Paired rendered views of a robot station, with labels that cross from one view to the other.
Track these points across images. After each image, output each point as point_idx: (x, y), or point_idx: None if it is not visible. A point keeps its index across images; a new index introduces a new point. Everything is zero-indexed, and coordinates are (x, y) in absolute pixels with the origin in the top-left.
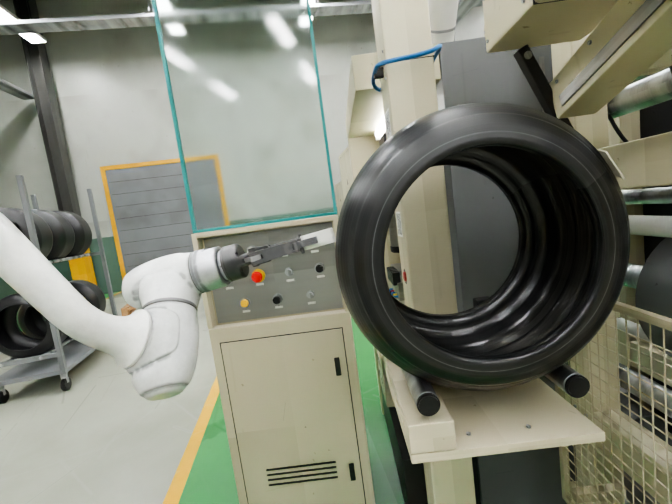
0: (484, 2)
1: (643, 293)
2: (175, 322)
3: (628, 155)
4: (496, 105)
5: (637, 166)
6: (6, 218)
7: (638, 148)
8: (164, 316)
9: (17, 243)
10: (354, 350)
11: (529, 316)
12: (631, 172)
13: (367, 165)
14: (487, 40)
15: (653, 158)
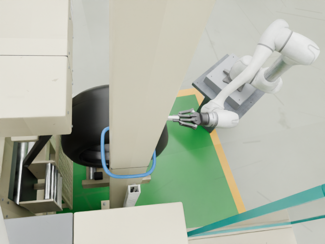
0: (67, 114)
1: (8, 192)
2: (208, 107)
3: (6, 153)
4: (107, 86)
5: (9, 149)
6: (244, 74)
7: (6, 145)
8: (211, 105)
9: (238, 76)
10: None
11: (86, 156)
12: (9, 154)
13: None
14: (72, 125)
15: (9, 139)
